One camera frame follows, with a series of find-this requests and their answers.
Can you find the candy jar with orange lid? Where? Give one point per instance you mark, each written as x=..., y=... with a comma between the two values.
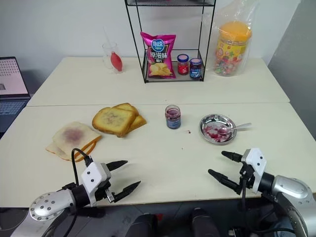
x=230, y=49

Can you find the dark rounded shape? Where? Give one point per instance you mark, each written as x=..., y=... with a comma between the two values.
x=205, y=223
x=145, y=225

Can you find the red bulb dropper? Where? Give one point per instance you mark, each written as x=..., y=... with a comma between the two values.
x=116, y=61

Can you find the candy jar in plastic bag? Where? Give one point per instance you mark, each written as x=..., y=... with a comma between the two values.
x=249, y=14

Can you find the blue label jam jar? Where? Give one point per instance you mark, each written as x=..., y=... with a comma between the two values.
x=195, y=70

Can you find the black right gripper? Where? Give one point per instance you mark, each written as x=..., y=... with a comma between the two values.
x=247, y=173

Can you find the toasted bread slices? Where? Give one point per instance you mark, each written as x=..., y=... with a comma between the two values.
x=112, y=121

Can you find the plain toasted bread slice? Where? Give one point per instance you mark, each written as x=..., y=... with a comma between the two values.
x=137, y=122
x=126, y=106

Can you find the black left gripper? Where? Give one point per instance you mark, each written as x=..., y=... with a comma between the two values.
x=101, y=192

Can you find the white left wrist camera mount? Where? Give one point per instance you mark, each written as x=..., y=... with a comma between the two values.
x=93, y=174

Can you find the white bread slice, small stain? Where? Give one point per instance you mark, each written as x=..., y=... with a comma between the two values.
x=59, y=152

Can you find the grey laptop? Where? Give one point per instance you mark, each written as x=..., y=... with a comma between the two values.
x=11, y=76

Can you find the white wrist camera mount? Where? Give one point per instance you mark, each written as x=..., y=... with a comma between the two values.
x=258, y=163
x=93, y=174

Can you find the white bread slice, large stain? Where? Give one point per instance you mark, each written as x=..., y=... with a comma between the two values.
x=74, y=134

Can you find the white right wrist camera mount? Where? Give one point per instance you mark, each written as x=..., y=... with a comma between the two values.
x=258, y=163

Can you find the red jam jar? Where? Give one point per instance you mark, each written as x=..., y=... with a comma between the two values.
x=183, y=65

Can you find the round metal plate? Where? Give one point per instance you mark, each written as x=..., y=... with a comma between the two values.
x=209, y=124

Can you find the open purple jam jar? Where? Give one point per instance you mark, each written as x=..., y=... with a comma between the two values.
x=172, y=118

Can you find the pink potato chips bag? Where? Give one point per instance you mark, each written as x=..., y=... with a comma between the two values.
x=159, y=55

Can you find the clear plastic cup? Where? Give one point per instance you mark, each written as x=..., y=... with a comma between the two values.
x=107, y=59

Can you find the metal spoon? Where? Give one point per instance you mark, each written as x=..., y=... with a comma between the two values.
x=240, y=126

